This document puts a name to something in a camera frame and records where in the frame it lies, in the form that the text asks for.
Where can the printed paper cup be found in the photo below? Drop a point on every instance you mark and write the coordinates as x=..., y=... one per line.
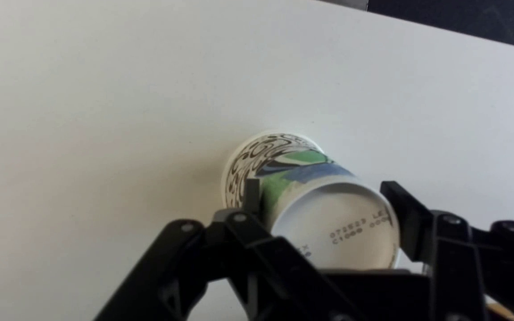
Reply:
x=324, y=214

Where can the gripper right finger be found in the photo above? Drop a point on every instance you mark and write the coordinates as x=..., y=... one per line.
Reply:
x=458, y=258

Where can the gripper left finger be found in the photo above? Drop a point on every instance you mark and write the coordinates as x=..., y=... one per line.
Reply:
x=243, y=249

